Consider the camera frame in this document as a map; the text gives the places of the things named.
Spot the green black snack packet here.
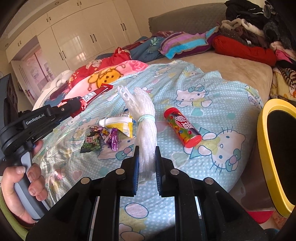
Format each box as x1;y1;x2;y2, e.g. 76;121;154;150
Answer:
80;127;101;153

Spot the red chocolate bar wrapper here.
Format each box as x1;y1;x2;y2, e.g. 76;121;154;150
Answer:
58;84;113;118

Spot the yellow rimmed trash bin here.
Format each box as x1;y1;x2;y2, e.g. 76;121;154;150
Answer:
257;99;295;218

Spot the person's left hand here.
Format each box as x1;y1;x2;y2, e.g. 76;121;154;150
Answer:
1;139;49;224

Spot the small purple candy wrapper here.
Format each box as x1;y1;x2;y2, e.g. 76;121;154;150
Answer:
101;128;119;151

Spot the red candy tube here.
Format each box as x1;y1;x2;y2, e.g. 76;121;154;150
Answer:
164;108;202;148

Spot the light blue kitty quilt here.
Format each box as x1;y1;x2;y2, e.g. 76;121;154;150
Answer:
35;61;263;240

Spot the white garment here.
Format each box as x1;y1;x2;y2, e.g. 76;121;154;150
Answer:
33;70;74;110

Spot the pink bear blanket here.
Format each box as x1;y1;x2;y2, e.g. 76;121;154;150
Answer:
65;60;149;99

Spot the red floral blanket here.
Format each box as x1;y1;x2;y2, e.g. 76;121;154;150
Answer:
48;47;132;100

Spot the dark blue leaf quilt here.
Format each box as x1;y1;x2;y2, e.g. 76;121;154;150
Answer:
95;36;165;65

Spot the striped purple pillow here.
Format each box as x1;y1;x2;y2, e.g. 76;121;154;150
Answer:
159;26;219;59

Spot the white wardrobe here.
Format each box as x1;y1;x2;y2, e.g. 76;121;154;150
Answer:
2;1;140;73

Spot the beige bed sheet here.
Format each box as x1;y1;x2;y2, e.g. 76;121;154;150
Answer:
146;50;273;103

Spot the red long pillow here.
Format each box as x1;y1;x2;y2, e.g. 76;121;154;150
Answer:
212;35;276;66

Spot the grey bed headboard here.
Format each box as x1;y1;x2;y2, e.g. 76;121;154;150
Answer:
148;3;227;34

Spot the pile of dark clothes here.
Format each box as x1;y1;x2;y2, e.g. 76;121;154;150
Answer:
219;1;295;102

